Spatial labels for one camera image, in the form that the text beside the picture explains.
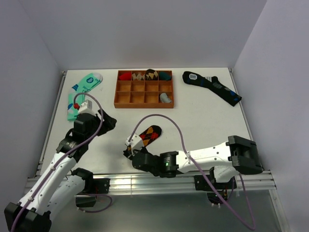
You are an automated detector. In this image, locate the rolled dark teal sock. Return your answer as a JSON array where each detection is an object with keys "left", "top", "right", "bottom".
[{"left": 159, "top": 71, "right": 172, "bottom": 81}]

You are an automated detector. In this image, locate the aluminium front rail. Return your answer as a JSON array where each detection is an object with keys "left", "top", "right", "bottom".
[{"left": 24, "top": 171, "right": 277, "bottom": 196}]

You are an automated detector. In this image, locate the rolled red sock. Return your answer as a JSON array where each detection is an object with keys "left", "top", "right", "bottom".
[{"left": 119, "top": 72, "right": 131, "bottom": 81}]

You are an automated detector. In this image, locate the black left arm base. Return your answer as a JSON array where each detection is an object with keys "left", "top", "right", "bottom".
[{"left": 75, "top": 178, "right": 110, "bottom": 209}]

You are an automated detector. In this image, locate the brown wooden compartment tray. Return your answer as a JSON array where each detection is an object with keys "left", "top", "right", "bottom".
[{"left": 114, "top": 69, "right": 174, "bottom": 109}]

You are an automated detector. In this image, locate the rolled black argyle sock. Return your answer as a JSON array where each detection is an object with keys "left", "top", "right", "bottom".
[{"left": 145, "top": 69, "right": 158, "bottom": 81}]

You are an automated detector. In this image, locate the red yellow argyle sock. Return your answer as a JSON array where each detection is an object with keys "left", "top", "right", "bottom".
[{"left": 139, "top": 125, "right": 162, "bottom": 147}]

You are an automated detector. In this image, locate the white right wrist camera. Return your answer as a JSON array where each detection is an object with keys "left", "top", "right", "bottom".
[{"left": 126, "top": 134, "right": 144, "bottom": 156}]

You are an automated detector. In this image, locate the rolled grey sock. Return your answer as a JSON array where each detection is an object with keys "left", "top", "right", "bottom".
[{"left": 159, "top": 93, "right": 172, "bottom": 103}]

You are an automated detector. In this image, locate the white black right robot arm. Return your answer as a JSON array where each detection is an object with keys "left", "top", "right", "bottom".
[{"left": 126, "top": 135, "right": 263, "bottom": 189}]

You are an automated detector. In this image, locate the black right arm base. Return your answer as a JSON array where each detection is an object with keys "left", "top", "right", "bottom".
[{"left": 194, "top": 175, "right": 237, "bottom": 206}]

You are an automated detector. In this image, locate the rolled beige argyle sock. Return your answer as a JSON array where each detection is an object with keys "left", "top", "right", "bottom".
[{"left": 132, "top": 72, "right": 145, "bottom": 81}]

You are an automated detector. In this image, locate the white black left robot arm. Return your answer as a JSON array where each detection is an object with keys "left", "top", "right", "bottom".
[{"left": 4, "top": 110, "right": 117, "bottom": 232}]

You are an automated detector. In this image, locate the mint green sock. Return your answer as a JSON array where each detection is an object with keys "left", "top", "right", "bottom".
[{"left": 67, "top": 72, "right": 103, "bottom": 121}]

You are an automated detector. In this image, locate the black blue sock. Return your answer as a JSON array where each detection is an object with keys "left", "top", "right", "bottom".
[{"left": 183, "top": 71, "right": 242, "bottom": 106}]

